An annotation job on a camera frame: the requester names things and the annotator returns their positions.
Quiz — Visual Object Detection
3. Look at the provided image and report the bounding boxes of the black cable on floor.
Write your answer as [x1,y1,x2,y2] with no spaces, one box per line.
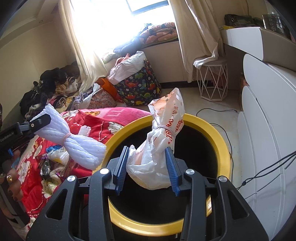
[196,107,239,183]

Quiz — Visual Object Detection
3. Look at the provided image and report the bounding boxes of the black cosmetics organizer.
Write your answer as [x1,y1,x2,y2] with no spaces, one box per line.
[262,14,290,39]

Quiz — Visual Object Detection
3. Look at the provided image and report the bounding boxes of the orange patterned folded blanket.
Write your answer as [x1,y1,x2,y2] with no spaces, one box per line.
[139,22,178,45]

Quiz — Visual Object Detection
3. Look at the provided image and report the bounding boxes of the black bin with yellow rim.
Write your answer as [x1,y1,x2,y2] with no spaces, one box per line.
[97,114,231,237]

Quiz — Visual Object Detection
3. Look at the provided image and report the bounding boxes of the white bag in basket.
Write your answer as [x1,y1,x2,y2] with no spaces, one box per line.
[107,51,147,85]

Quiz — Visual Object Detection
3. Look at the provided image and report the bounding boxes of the pile of clothes on bed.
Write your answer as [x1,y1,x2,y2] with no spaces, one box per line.
[19,61,82,121]

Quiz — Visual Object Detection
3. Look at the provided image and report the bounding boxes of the cream curtain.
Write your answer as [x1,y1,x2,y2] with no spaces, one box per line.
[169,0,224,83]
[58,1,108,92]

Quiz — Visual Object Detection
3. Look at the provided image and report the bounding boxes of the dark green snack wrapper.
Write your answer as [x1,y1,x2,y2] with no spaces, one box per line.
[40,159,51,179]

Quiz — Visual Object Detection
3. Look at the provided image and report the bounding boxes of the white vanity desk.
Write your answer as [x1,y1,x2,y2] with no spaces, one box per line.
[220,27,296,71]

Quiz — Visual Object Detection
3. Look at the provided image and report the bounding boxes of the right cream curtain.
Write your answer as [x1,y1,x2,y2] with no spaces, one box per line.
[169,0,224,83]

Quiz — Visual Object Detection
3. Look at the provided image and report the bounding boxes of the dinosaur print laundry basket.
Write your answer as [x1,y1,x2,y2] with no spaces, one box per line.
[115,60,162,106]

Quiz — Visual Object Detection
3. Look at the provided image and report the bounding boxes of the dark camouflage bag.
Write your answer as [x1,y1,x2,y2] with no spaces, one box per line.
[224,14,264,28]

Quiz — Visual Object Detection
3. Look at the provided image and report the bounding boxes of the floral patterned fabric bag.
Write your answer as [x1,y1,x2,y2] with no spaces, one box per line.
[88,88,117,109]

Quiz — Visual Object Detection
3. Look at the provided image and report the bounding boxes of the left hand with painted nails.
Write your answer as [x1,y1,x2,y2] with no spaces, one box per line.
[1,160,23,204]

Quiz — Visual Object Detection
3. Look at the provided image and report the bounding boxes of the white wire frame stool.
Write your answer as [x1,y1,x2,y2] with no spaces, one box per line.
[197,58,228,102]

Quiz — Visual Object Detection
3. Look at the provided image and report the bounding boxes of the orange bag on floor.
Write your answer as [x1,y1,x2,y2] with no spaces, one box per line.
[95,78,123,103]

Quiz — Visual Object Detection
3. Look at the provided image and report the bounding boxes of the yellow white snack bag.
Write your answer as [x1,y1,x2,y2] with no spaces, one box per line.
[47,147,70,166]

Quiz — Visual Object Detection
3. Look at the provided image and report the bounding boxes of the large white foam net bundle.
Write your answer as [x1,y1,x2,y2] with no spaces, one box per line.
[32,104,106,171]

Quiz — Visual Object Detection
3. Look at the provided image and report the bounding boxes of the red floral bed blanket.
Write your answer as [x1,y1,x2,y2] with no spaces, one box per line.
[16,104,149,220]

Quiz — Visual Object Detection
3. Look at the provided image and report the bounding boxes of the left cream curtain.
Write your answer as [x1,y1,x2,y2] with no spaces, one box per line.
[58,1,108,92]

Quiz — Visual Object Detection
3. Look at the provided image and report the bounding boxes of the white orange plastic bag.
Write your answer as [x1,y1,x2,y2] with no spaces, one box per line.
[126,88,185,190]

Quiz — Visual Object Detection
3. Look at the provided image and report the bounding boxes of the dark jacket on windowsill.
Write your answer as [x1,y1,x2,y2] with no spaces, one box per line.
[113,38,142,57]

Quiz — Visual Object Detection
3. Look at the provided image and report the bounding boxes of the cardboard box on floor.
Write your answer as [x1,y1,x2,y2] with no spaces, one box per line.
[239,73,249,93]

